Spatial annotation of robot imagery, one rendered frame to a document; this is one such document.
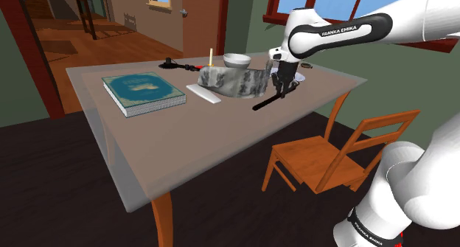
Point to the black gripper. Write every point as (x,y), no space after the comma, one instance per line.
(286,71)

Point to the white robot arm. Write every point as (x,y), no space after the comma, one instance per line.
(406,21)

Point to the long black utensil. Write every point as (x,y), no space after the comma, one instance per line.
(264,103)

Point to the grey patterned cloth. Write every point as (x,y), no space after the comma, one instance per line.
(235,81)

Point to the white bowl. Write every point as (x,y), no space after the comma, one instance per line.
(237,60)

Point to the pale candle on holder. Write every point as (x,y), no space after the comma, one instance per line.
(211,56)

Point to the white flat bar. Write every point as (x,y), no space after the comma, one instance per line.
(203,93)

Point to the orange wooden chair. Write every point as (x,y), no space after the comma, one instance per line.
(316,160)

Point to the brown table with wooden legs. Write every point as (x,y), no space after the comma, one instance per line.
(201,131)

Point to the red framed window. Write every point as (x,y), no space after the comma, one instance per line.
(334,3)

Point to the brown door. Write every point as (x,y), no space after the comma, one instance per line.
(199,21)

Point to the black and red tool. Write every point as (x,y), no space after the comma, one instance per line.
(179,65)

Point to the teal hardcover book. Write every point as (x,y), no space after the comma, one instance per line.
(142,88)

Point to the dark wooden ladder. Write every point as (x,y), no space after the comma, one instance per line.
(85,12)

